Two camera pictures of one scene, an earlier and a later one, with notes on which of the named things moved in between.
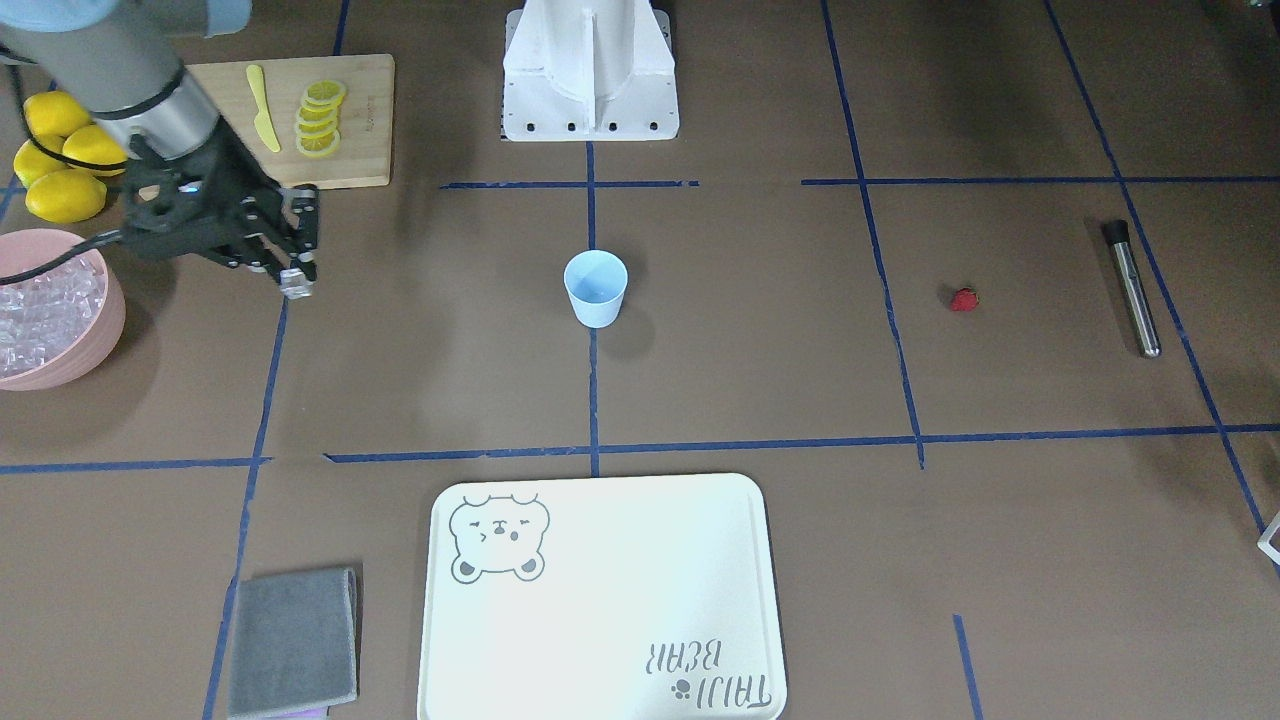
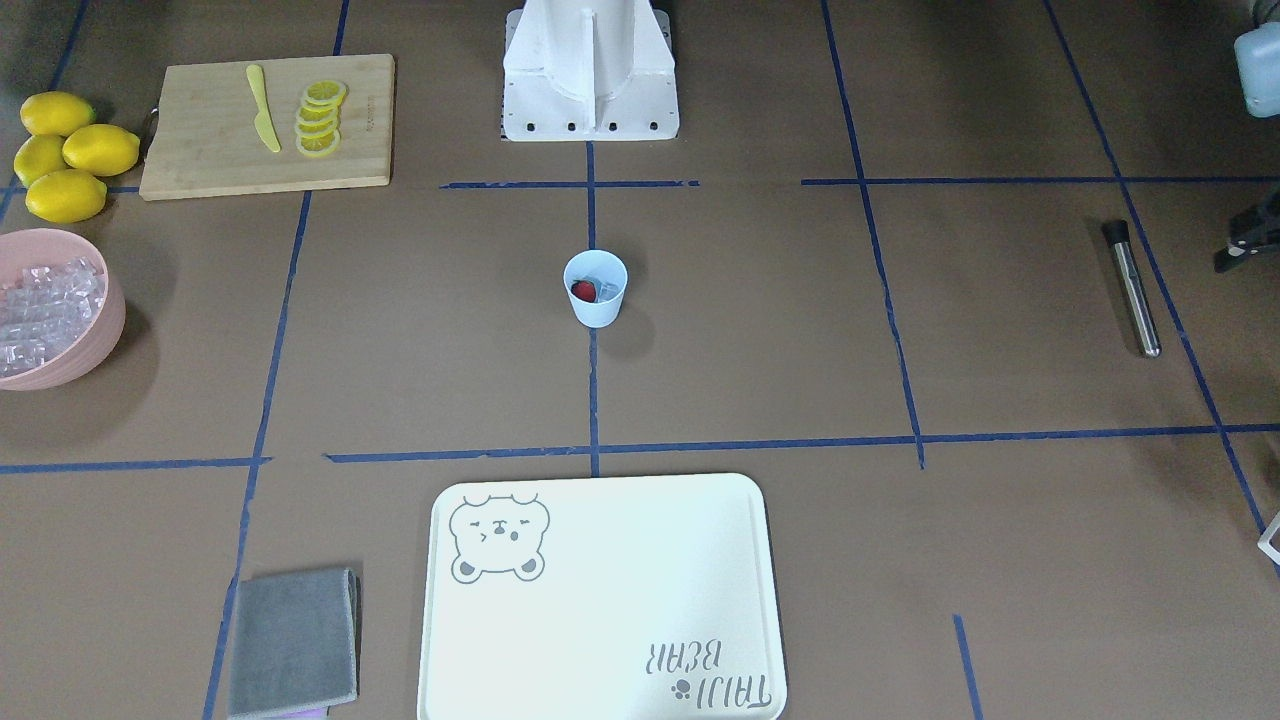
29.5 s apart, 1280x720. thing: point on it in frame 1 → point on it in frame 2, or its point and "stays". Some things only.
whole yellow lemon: x=65 y=196 stays
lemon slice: x=319 y=144 stays
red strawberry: x=964 y=299 → x=584 y=290
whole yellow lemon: x=54 y=114 stays
